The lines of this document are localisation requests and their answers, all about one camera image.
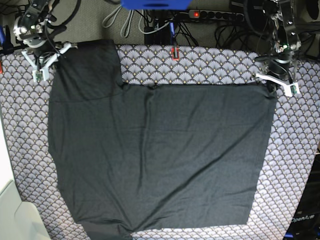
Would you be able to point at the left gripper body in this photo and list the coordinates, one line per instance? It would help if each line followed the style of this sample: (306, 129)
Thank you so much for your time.
(277, 65)

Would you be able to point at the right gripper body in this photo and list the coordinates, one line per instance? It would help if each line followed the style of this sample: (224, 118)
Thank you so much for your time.
(43, 52)

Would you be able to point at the dark grey T-shirt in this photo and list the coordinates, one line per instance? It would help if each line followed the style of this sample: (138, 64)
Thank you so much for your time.
(131, 157)

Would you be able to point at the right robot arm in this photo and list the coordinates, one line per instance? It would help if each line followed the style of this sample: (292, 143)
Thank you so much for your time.
(34, 28)

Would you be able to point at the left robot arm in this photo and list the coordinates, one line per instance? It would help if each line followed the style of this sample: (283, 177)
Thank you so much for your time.
(274, 20)

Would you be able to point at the fan patterned tablecloth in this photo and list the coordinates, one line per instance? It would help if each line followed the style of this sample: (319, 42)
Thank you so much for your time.
(289, 156)

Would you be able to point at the black power strip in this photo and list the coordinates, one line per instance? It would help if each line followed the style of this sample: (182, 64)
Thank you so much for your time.
(215, 15)

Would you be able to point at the red clamp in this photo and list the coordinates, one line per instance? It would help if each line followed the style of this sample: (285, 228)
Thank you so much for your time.
(175, 52)

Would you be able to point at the black OpenArm box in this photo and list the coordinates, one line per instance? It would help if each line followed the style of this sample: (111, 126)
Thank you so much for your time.
(305, 224)

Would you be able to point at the white plastic bin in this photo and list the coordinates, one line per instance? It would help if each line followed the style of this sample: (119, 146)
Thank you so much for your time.
(19, 220)

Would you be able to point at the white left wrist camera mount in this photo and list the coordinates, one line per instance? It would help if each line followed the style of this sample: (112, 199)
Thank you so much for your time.
(289, 89)

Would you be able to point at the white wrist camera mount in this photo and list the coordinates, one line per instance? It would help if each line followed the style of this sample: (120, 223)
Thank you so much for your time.
(43, 74)
(289, 89)

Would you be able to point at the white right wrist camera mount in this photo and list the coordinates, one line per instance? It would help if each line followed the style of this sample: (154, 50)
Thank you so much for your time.
(43, 74)

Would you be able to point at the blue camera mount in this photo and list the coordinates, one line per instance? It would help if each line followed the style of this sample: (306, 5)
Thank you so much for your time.
(155, 4)

